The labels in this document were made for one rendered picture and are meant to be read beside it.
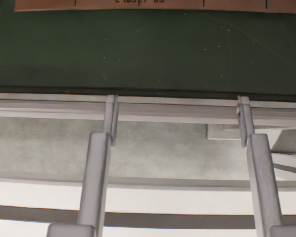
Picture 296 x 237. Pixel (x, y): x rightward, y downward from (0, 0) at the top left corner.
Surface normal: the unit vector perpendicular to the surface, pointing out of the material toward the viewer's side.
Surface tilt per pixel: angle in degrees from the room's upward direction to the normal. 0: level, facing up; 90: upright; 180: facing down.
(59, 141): 0
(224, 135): 0
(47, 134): 0
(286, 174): 90
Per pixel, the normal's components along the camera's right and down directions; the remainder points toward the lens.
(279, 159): -1.00, -0.04
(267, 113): -0.03, -0.04
